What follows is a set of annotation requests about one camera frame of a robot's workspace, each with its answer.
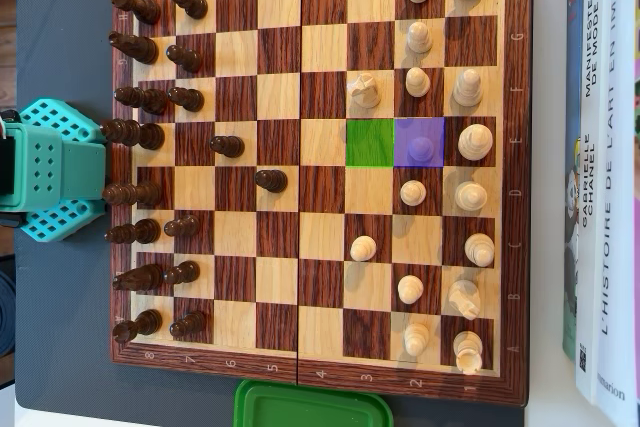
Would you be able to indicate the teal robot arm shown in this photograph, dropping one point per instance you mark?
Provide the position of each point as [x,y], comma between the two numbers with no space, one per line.
[50,172]

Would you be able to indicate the dark brown wooden pawn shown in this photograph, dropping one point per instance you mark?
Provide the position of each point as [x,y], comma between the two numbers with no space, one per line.
[229,146]
[189,325]
[182,273]
[192,4]
[187,99]
[186,59]
[182,227]
[272,181]

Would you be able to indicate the wooden folding chessboard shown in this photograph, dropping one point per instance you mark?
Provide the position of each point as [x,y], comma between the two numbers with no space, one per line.
[280,97]

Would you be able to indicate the pale wooden knight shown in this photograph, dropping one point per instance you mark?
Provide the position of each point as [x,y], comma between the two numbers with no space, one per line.
[365,92]
[464,299]

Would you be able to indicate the pale wooden queen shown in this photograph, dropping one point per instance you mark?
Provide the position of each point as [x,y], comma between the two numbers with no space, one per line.
[471,197]

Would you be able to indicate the pale wooden king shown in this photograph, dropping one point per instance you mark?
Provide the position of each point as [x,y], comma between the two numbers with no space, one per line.
[475,143]

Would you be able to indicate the pale wooden bishop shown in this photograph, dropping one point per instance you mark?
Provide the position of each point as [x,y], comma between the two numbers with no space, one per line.
[480,249]
[468,89]

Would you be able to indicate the dark brown wooden queen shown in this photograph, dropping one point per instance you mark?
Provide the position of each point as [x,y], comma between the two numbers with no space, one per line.
[135,194]

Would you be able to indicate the dark brown wooden bishop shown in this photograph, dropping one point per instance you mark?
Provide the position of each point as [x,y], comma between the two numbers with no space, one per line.
[145,100]
[137,232]

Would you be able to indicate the dark brown wooden king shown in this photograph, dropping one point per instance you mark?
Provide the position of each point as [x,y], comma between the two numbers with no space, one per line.
[135,134]

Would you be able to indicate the dark brown wooden knight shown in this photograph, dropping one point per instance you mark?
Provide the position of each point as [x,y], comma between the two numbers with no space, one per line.
[137,47]
[142,278]

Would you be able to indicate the green plastic lid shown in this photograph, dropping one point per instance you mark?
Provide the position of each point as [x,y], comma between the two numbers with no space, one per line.
[312,404]

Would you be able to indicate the pale wooden rook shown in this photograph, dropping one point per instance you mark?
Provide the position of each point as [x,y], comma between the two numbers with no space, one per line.
[468,352]

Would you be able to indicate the dark brown wooden rook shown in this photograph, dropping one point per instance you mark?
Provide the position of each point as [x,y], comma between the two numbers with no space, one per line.
[140,7]
[140,324]

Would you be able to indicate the white Gabrielle Chanel book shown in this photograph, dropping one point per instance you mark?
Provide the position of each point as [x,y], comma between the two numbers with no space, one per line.
[589,197]

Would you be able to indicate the dark grey table mat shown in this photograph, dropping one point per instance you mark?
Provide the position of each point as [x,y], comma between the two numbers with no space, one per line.
[65,297]

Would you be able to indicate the white art history book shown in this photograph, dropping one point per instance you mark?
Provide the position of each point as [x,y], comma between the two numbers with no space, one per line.
[617,197]

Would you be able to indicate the dark rolled mat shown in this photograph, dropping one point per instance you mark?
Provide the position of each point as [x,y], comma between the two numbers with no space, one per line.
[5,307]

